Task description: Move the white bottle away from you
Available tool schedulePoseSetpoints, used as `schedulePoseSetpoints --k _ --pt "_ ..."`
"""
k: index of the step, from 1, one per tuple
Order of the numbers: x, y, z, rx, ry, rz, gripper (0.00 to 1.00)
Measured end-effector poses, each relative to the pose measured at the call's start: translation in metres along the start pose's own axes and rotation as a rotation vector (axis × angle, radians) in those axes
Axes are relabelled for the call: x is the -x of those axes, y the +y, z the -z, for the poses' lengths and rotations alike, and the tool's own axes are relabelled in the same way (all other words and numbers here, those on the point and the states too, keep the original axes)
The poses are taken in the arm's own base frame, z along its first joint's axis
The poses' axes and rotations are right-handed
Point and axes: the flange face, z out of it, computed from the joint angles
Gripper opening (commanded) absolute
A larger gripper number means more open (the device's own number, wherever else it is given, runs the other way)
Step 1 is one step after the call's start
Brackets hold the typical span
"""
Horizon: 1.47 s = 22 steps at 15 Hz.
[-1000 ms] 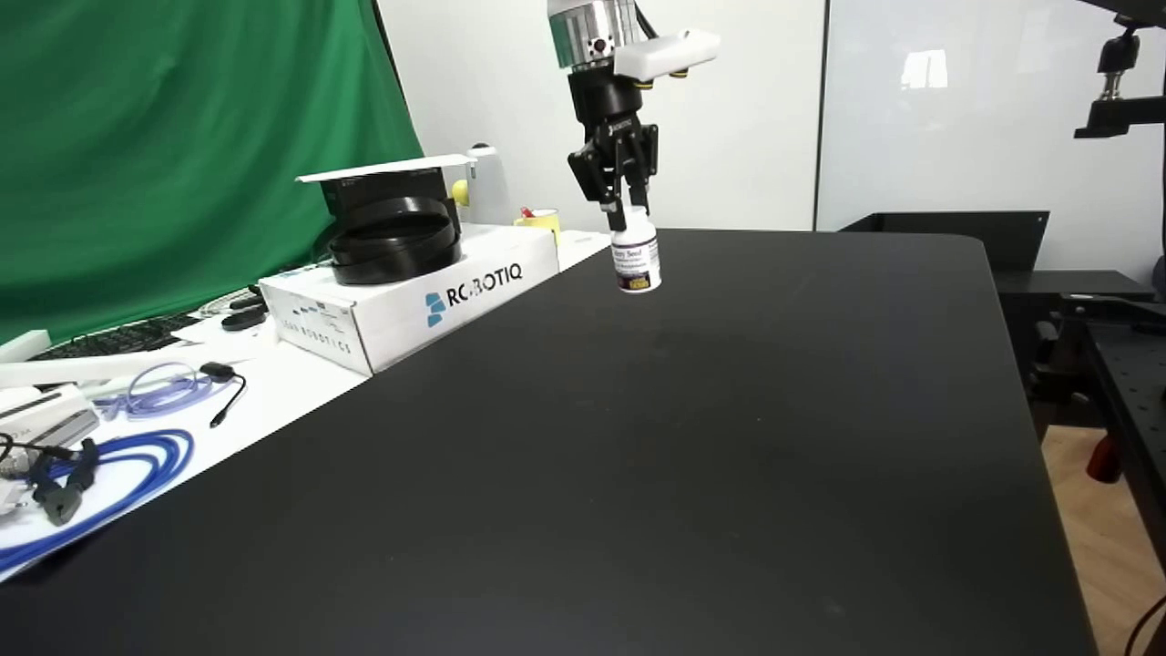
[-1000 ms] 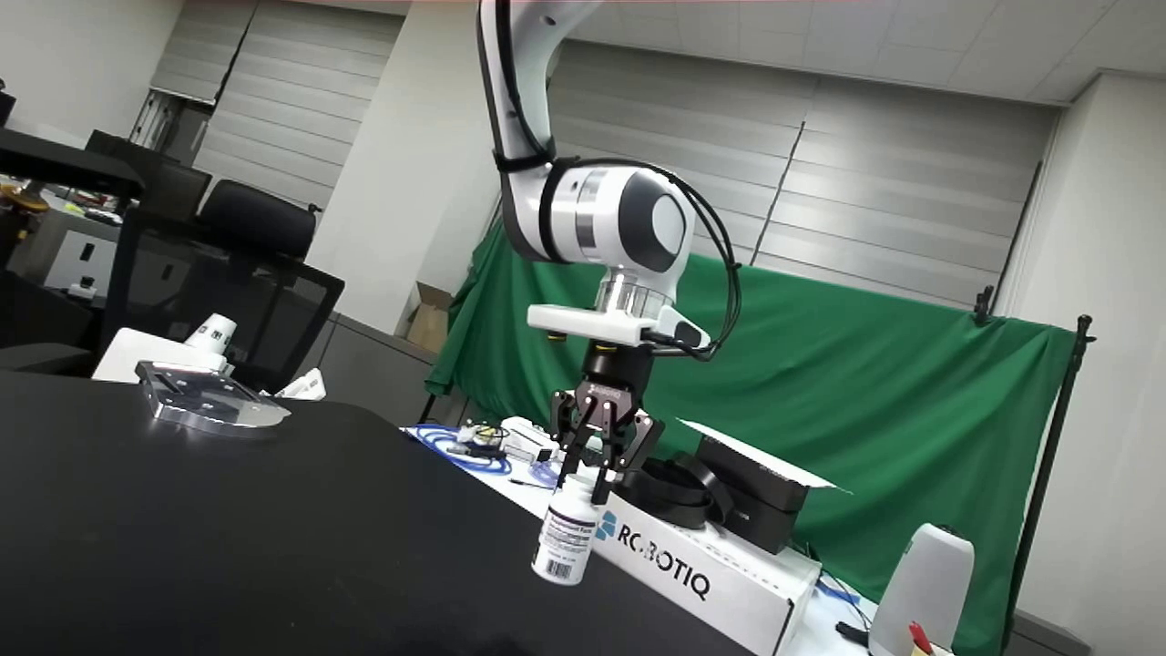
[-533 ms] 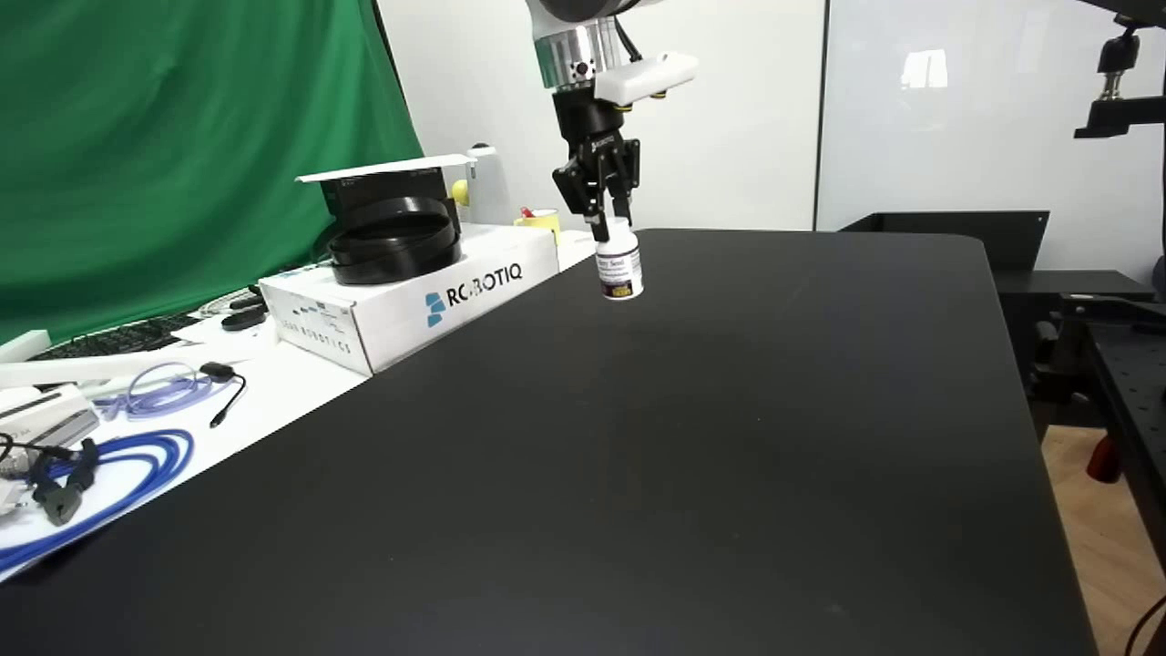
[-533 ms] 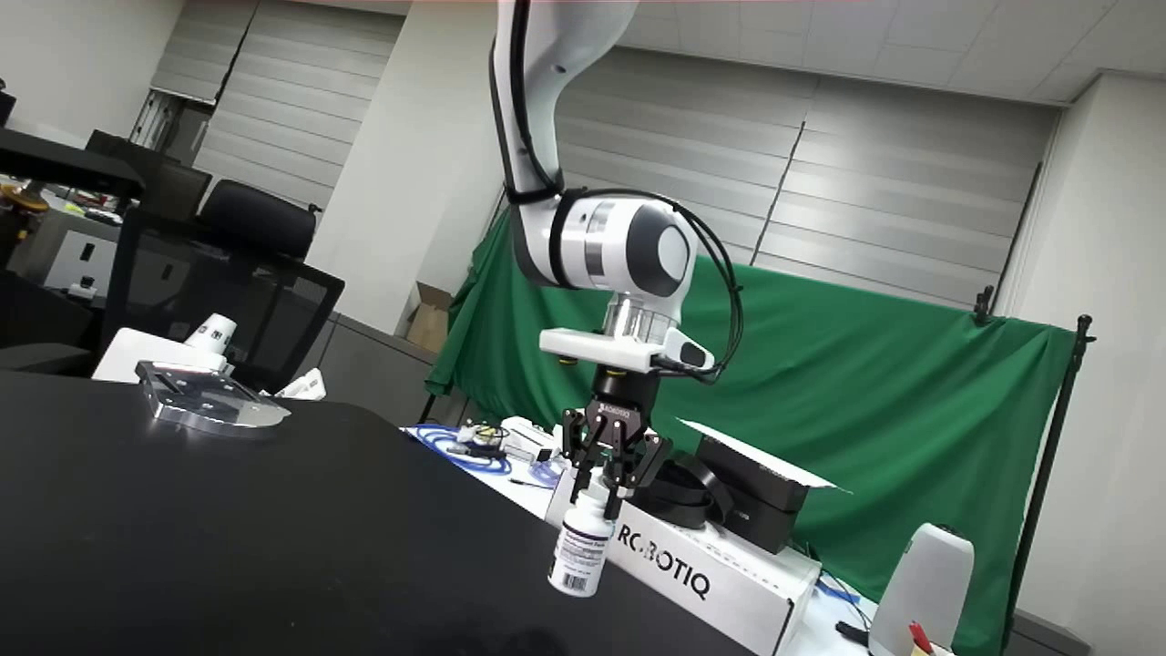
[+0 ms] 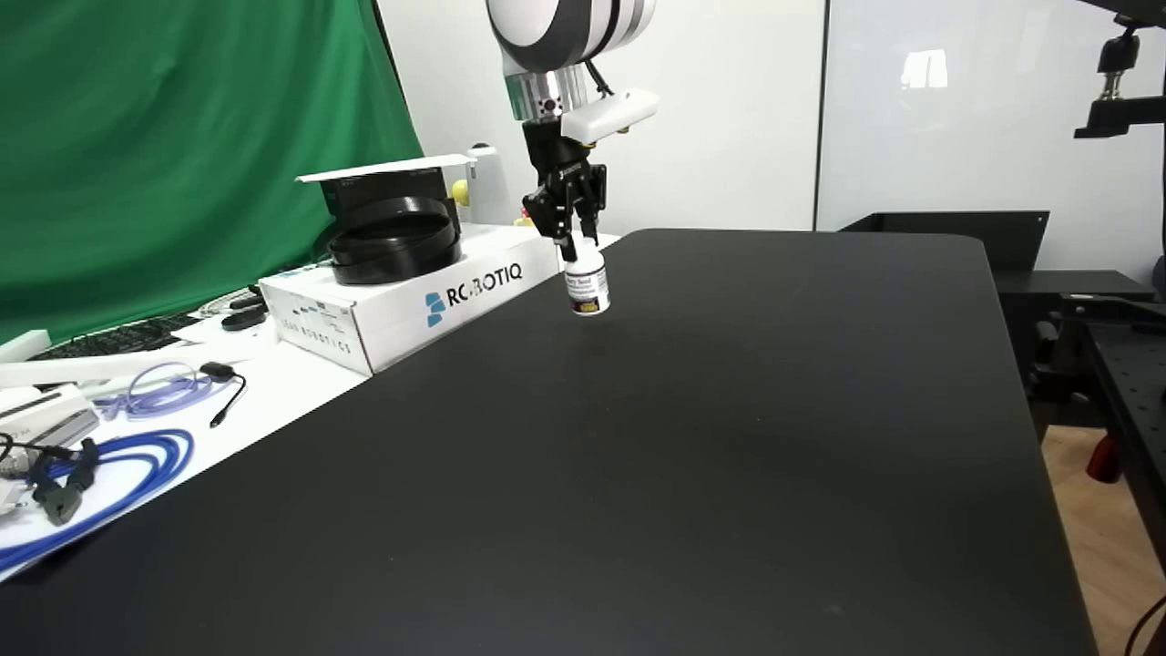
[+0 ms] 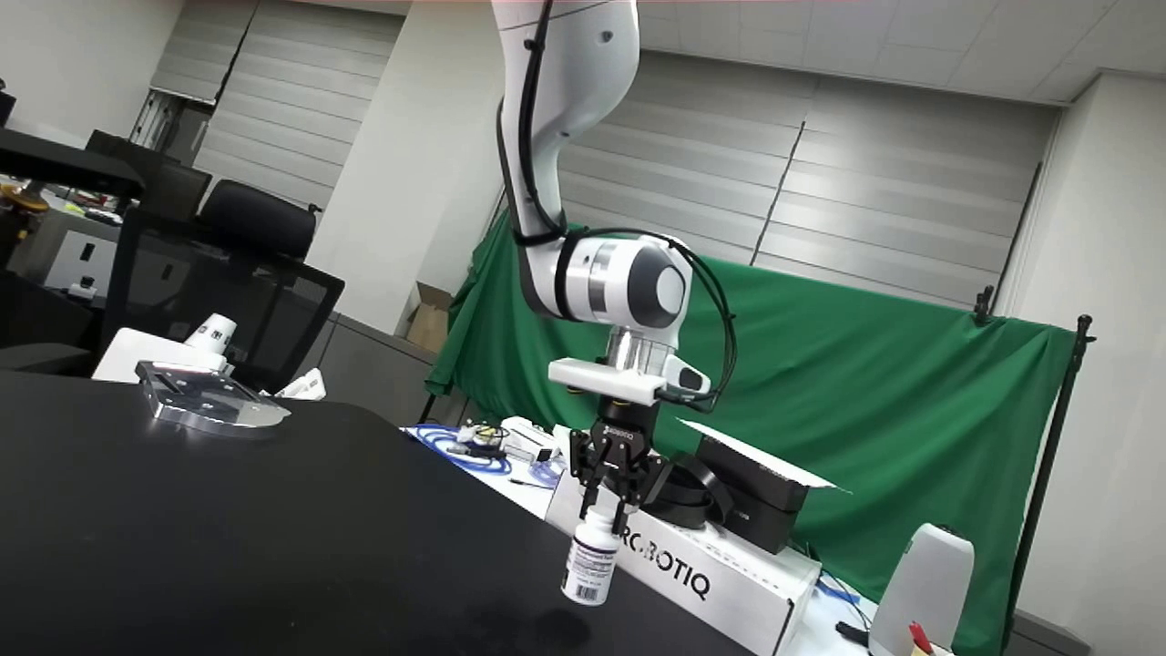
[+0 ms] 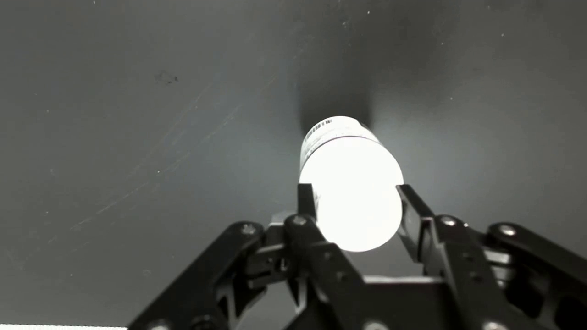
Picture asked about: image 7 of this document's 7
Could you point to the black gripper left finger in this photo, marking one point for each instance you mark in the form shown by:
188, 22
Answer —
244, 275

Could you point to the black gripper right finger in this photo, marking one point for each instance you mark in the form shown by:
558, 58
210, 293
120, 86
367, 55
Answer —
488, 267

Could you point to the white plastic bottle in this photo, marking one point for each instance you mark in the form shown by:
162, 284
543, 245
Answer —
351, 188

